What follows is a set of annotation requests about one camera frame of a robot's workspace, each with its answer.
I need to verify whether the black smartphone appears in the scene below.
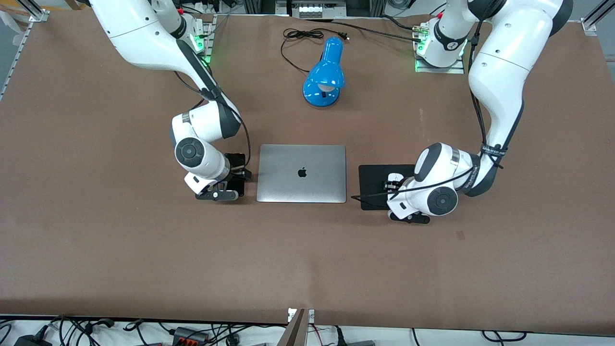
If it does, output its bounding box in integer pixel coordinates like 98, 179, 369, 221
225, 152, 246, 198

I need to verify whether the black mouse pad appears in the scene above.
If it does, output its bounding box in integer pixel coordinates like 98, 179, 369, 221
358, 164, 422, 211

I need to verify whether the silver closed laptop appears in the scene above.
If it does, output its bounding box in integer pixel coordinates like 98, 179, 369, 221
256, 144, 347, 204

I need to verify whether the blue desk lamp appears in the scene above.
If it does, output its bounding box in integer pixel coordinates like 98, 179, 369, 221
302, 37, 345, 108

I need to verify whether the black box with orange plugs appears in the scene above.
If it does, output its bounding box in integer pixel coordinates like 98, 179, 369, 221
174, 327, 210, 346

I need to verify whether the white power strip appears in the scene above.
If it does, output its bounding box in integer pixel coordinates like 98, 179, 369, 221
298, 4, 328, 19

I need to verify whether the black power adapter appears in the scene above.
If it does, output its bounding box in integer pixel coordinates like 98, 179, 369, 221
13, 332, 52, 346

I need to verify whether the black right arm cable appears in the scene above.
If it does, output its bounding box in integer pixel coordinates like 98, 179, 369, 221
173, 29, 253, 181

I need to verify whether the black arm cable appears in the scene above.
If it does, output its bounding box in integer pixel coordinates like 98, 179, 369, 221
173, 29, 253, 181
351, 19, 505, 202

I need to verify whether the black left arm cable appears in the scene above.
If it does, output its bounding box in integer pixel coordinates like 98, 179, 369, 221
351, 19, 505, 202

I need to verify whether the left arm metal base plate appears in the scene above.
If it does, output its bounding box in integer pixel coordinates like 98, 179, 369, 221
414, 22, 466, 74

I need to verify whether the black lamp power cable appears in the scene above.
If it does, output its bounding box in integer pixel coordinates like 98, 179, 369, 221
281, 28, 350, 74

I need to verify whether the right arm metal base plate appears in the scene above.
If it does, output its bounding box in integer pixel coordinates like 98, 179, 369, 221
190, 14, 214, 65

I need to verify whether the long black table cable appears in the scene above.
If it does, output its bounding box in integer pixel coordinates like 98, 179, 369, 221
307, 18, 426, 44

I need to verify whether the grey camera stand post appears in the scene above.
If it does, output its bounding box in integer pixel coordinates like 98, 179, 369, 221
283, 309, 308, 346

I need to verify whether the aluminium side rail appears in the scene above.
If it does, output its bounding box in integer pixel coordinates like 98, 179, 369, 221
0, 22, 34, 101

